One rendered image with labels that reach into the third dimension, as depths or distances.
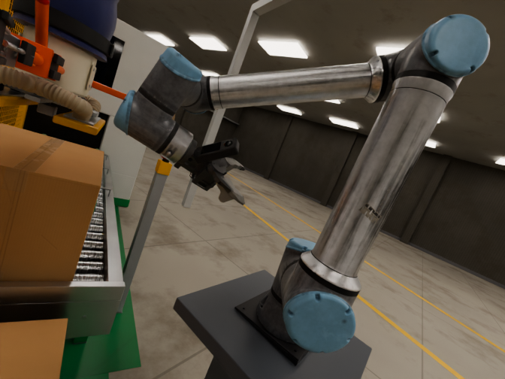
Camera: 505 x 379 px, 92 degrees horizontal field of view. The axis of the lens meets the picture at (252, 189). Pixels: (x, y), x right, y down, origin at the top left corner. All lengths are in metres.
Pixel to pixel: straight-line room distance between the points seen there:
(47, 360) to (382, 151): 0.96
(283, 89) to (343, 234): 0.39
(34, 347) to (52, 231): 0.32
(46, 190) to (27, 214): 0.09
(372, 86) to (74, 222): 0.98
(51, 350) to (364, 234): 0.86
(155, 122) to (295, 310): 0.51
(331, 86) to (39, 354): 1.03
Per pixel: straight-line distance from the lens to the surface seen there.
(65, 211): 0.99
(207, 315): 0.81
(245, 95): 0.69
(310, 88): 0.70
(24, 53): 0.55
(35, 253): 1.06
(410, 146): 0.58
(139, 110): 0.60
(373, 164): 0.57
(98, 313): 1.13
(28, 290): 1.06
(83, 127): 0.81
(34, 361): 0.94
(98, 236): 1.51
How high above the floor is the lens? 1.24
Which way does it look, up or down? 8 degrees down
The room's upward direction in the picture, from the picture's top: 22 degrees clockwise
